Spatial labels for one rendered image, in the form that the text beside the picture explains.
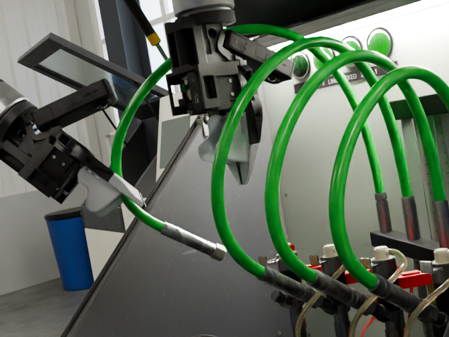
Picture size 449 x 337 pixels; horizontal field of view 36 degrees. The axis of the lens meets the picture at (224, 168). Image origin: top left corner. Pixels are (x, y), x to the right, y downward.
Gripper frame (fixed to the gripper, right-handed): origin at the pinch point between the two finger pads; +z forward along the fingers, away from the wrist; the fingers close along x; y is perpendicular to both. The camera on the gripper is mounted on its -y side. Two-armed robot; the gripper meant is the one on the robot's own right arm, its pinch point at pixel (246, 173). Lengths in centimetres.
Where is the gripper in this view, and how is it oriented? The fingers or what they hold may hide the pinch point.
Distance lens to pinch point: 88.0
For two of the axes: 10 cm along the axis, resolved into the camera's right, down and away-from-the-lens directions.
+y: -7.8, 1.7, -6.0
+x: 6.0, -0.6, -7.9
